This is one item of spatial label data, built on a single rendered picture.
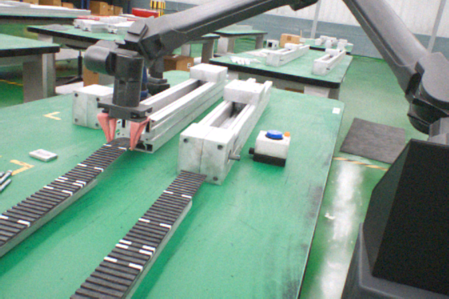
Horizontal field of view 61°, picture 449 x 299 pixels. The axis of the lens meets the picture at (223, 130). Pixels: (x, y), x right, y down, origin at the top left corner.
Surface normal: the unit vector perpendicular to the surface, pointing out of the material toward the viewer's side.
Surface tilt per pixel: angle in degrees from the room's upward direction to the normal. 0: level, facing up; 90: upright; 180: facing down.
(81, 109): 90
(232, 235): 0
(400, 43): 47
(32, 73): 90
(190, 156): 90
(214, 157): 90
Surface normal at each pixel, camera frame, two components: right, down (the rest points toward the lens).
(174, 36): 0.29, 0.79
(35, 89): -0.33, 0.25
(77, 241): 0.13, -0.94
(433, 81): -0.19, -0.50
